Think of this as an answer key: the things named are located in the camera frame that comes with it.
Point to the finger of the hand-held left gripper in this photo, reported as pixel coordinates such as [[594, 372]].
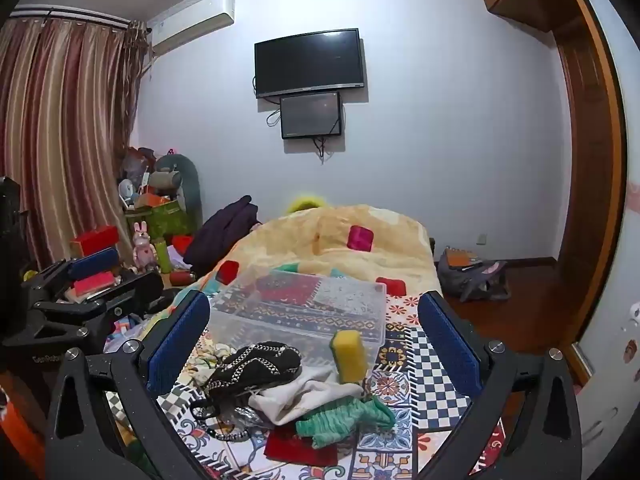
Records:
[[95, 263], [142, 290]]

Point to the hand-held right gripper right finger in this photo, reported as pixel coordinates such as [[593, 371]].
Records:
[[450, 345]]

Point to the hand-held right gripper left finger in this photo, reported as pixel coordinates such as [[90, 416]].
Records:
[[175, 342]]

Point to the black knitted hat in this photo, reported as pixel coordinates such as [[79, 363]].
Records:
[[260, 362]]

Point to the yellow sponge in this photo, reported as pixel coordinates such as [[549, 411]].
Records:
[[348, 357]]

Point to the green knitted cloth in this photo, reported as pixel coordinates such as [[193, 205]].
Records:
[[345, 417]]

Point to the clear plastic storage bin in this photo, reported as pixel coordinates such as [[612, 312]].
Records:
[[300, 310]]

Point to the white cloth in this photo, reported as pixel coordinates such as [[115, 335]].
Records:
[[300, 397]]

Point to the red cloth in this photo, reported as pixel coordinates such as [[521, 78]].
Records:
[[295, 447]]

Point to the red box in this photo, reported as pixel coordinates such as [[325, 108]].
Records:
[[95, 240]]

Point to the green bottle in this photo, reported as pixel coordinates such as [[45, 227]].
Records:
[[162, 256]]

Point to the pink bunny toy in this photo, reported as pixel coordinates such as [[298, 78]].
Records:
[[144, 250]]

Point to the cream floral cloth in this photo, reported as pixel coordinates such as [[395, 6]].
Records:
[[210, 362]]

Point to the red can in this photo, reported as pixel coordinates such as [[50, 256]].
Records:
[[182, 277]]

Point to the red cushion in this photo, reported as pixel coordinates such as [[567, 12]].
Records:
[[182, 243]]

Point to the grey bag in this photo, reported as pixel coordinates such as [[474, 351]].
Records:
[[475, 285]]

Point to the green gift box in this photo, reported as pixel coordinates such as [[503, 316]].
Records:
[[167, 220]]

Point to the small white fan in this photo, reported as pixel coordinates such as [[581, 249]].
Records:
[[127, 192]]

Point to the orange notebook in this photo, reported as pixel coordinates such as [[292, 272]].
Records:
[[462, 258]]

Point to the dark purple jacket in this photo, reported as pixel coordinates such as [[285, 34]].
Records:
[[225, 237]]

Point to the striped brown curtain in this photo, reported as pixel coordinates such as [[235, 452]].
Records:
[[60, 135]]

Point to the white door with stickers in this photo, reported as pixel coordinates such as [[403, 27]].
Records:
[[612, 360]]

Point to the yellow fleece blanket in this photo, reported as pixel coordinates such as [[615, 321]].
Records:
[[310, 240]]

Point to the orange object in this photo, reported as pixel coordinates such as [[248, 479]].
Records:
[[17, 435]]

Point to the yellow fluffy toy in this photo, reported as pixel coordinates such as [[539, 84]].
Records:
[[305, 203]]

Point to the white air conditioner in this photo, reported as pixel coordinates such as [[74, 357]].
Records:
[[192, 22]]

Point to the white wall socket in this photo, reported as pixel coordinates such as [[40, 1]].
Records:
[[482, 239]]

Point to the wooden door frame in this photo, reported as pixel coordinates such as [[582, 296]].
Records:
[[590, 185]]

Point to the small black wall monitor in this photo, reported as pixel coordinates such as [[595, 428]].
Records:
[[311, 115]]

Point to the black wall television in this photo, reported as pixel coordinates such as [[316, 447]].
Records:
[[309, 62]]

